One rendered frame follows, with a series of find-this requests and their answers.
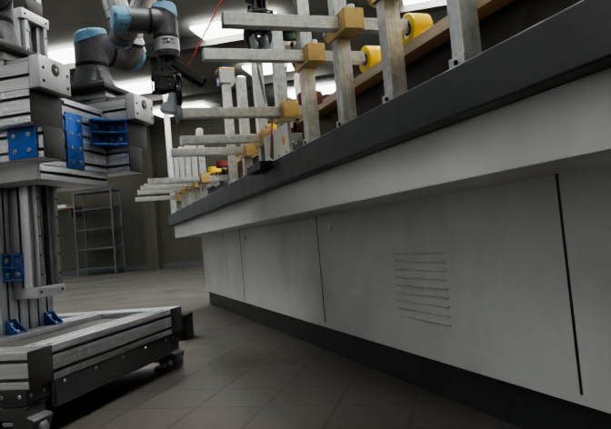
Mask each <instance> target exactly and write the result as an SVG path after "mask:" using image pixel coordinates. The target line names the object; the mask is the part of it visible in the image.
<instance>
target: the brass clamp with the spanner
mask: <svg viewBox="0 0 611 429"><path fill-rule="evenodd" d="M278 106H280V113H281V116H280V117H278V118H274V121H273V122H274V124H275V125H277V124H278V123H279V122H290V123H291V122H292V121H294V120H295V119H297V117H299V107H298V101H283V102H282V103H281V104H279V105H278Z"/></svg>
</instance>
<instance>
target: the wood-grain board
mask: <svg viewBox="0 0 611 429"><path fill-rule="evenodd" d="M513 1H515V0H476V5H477V13H478V22H480V21H482V20H483V19H485V18H487V17H488V16H490V15H491V14H493V13H494V12H496V11H498V10H499V9H501V8H503V7H504V6H506V5H508V4H510V3H512V2H513ZM448 40H450V31H449V22H448V16H446V17H445V18H443V19H442V20H440V21H439V22H437V23H436V24H434V25H432V26H431V27H429V28H428V29H426V30H425V31H424V32H423V33H421V34H420V35H418V36H417V37H415V38H414V39H412V40H411V41H409V42H408V43H406V44H405V45H403V47H404V56H405V65H406V66H407V65H409V64H411V63H412V62H414V61H415V60H416V59H418V58H420V57H421V56H423V55H425V54H427V53H429V52H430V51H432V50H434V49H435V48H437V47H439V46H440V45H441V44H443V43H445V42H446V41H448ZM382 80H384V78H383V68H382V60H381V61H380V62H378V63H377V64H375V65H373V66H372V67H370V68H369V69H367V70H366V71H364V72H363V73H362V74H361V75H359V76H357V77H356V78H354V86H355V96H357V95H359V94H361V93H363V92H364V91H365V90H367V89H368V88H370V87H372V86H373V85H376V84H377V83H379V82H381V81H382ZM336 108H337V101H336V91H335V92H333V93H332V94H331V95H329V96H328V97H326V98H325V99H323V103H322V104H321V105H318V111H319V118H320V117H322V116H324V115H326V114H328V113H329V112H331V111H333V110H334V109H336ZM302 128H304V120H303V121H299V122H298V124H296V130H297V131H299V130H301V129H302ZM240 165H242V159H240V158H239V156H238V157H237V167H239V166H240Z"/></svg>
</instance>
